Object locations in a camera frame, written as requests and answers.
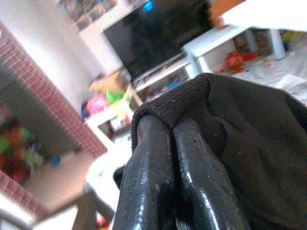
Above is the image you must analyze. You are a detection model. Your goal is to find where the white low tv bench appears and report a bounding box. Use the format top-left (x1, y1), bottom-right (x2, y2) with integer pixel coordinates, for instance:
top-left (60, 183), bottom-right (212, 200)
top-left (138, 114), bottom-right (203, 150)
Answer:
top-left (130, 23), bottom-right (248, 91)

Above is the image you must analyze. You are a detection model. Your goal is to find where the green toy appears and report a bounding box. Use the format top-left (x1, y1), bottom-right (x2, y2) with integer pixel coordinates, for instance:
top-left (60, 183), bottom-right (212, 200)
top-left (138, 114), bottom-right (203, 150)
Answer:
top-left (106, 90), bottom-right (127, 105)

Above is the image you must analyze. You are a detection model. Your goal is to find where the black garment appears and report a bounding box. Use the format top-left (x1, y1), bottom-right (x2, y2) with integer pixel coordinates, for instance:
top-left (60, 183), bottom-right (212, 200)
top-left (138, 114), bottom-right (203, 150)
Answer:
top-left (112, 73), bottom-right (307, 230)

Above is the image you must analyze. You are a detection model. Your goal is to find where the black television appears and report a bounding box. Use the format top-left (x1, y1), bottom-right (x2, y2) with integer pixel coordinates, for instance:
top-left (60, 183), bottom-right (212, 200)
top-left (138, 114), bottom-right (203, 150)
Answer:
top-left (103, 0), bottom-right (213, 80)

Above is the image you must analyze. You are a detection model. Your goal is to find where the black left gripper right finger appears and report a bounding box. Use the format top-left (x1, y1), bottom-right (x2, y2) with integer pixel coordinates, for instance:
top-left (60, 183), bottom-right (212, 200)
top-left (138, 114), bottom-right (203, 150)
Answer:
top-left (172, 118), bottom-right (251, 230)

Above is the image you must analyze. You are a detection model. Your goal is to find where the brown cardboard box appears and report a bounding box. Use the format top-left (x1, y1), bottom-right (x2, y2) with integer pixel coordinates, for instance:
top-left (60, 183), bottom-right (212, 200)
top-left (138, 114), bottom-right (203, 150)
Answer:
top-left (90, 71), bottom-right (129, 99)

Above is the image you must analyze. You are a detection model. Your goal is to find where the pink bag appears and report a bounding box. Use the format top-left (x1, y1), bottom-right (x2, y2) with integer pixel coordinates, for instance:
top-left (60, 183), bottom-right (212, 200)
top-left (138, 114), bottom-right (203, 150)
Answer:
top-left (86, 94), bottom-right (108, 115)

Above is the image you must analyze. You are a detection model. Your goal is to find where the red plastic toy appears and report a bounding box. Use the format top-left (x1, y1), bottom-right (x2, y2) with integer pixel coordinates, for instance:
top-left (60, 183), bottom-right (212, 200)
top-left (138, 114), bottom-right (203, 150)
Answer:
top-left (225, 51), bottom-right (255, 70)

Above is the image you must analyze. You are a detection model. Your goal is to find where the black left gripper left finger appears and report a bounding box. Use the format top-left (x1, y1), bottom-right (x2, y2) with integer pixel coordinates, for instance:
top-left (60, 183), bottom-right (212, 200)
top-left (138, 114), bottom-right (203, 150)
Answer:
top-left (112, 116), bottom-right (178, 230)

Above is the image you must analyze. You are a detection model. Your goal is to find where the small white side table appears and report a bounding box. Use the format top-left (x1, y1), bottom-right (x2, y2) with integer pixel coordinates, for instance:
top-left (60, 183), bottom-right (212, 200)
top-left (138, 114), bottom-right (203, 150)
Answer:
top-left (85, 95), bottom-right (144, 142)

